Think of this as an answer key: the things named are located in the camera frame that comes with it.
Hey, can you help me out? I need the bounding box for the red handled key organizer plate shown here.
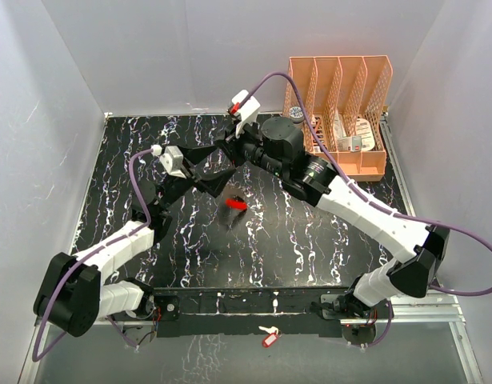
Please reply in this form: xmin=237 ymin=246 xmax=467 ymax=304
xmin=225 ymin=196 xmax=248 ymax=211

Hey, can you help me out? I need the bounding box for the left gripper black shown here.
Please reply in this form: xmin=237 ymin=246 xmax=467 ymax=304
xmin=157 ymin=142 xmax=234 ymax=214

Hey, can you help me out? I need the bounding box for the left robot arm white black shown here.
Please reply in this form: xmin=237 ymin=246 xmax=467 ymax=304
xmin=33 ymin=145 xmax=236 ymax=337

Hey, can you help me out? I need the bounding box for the red tag with key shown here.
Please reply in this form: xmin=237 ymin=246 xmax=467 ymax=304
xmin=258 ymin=326 xmax=279 ymax=348

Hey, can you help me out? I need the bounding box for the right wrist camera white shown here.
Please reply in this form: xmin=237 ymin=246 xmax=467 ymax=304
xmin=229 ymin=90 xmax=261 ymax=138

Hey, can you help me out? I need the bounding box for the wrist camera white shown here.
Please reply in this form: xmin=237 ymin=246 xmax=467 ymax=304
xmin=229 ymin=90 xmax=261 ymax=138
xmin=151 ymin=144 xmax=188 ymax=179

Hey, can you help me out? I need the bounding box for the orange file organizer rack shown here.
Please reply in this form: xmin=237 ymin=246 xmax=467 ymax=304
xmin=288 ymin=55 xmax=393 ymax=182

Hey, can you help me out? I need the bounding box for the white labelled packet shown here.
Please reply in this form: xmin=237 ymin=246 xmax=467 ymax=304
xmin=334 ymin=115 xmax=376 ymax=152

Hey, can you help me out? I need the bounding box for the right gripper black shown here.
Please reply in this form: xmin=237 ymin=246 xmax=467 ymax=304
xmin=215 ymin=115 xmax=287 ymax=180

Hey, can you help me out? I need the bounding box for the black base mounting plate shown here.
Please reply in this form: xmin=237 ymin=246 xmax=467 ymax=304
xmin=151 ymin=287 xmax=394 ymax=339

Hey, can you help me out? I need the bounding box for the small jar with lid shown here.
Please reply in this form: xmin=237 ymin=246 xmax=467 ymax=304
xmin=289 ymin=106 xmax=305 ymax=125

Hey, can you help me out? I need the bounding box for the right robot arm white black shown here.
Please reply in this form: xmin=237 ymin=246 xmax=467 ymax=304
xmin=215 ymin=117 xmax=450 ymax=318

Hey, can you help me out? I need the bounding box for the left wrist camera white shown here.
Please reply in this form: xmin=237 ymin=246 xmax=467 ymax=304
xmin=151 ymin=144 xmax=188 ymax=179

